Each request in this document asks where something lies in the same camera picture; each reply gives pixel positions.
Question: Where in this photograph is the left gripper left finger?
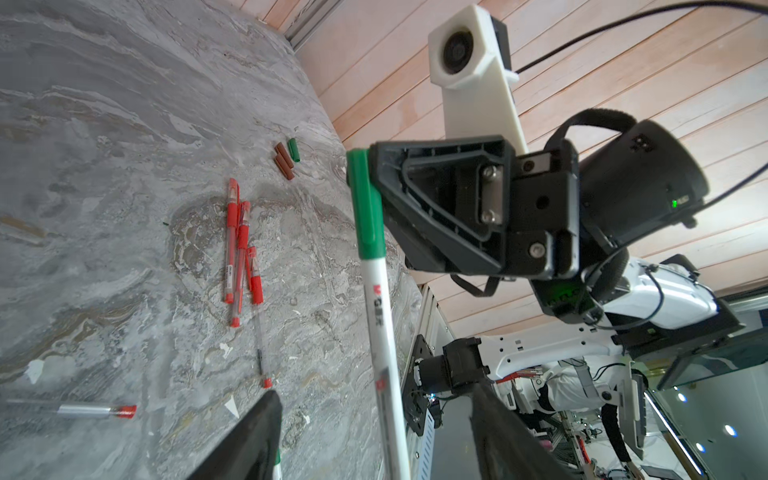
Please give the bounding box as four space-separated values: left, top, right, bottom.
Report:
188 390 283 480

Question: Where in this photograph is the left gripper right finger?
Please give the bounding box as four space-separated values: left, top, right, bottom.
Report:
470 384 573 480

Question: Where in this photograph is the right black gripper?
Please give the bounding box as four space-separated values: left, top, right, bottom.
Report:
368 136 579 280

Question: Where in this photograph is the green marker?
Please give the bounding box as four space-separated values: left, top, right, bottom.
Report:
346 149 411 479
272 450 283 480

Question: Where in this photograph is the red gel pen cluster three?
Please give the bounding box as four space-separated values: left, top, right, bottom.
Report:
246 246 273 389

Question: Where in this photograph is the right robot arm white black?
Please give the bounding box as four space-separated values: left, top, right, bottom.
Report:
366 109 738 479

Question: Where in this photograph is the red gel pen short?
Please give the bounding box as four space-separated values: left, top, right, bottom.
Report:
1 399 138 419

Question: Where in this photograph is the red gel pen cluster two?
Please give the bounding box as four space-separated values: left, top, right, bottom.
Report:
230 201 251 328

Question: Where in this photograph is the red gel pen cluster one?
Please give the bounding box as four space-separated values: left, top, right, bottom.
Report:
224 178 240 304

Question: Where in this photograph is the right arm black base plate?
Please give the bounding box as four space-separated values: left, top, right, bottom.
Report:
402 334 433 437

